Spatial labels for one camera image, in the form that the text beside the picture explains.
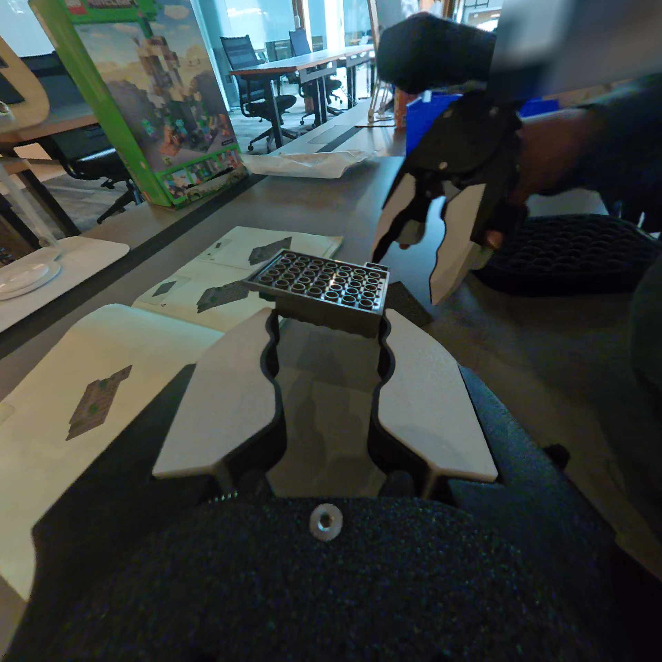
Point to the dark grey studded brick plate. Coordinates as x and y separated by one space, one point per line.
408 305

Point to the open instruction booklet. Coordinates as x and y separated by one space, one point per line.
77 351

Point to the long wooden table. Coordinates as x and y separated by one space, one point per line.
310 59

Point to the person's right forearm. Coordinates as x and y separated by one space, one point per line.
631 145

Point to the green toy set box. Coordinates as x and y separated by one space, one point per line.
155 103

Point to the grey brick plate assembly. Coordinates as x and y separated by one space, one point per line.
320 289

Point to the grey desk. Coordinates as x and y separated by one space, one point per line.
517 362

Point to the black office chair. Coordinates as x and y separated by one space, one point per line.
93 155
310 67
253 77

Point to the curved wooden panel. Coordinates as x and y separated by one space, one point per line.
31 88

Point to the white lamp base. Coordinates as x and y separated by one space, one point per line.
77 269

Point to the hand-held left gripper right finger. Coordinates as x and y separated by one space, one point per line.
429 408

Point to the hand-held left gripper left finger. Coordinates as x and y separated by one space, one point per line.
222 408

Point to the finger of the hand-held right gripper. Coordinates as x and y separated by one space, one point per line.
398 212
460 243

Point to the person's right hand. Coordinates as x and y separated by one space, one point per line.
548 150

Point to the orange box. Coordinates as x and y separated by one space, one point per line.
406 108

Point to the wooden easel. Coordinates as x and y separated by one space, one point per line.
380 62

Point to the black dimpled tray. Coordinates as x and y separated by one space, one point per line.
569 258

